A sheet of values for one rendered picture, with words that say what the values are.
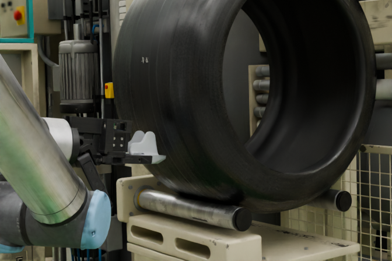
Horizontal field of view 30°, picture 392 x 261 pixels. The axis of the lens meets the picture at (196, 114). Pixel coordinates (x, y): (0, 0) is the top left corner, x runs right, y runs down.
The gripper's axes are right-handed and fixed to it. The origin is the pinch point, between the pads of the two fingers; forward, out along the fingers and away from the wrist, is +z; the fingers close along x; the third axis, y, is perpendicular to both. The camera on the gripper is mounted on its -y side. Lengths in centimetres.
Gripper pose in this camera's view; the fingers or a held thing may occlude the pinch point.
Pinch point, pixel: (158, 160)
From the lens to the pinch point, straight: 138.8
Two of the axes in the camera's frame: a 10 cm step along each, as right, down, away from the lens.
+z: 8.0, 0.7, 6.0
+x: -5.9, -0.2, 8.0
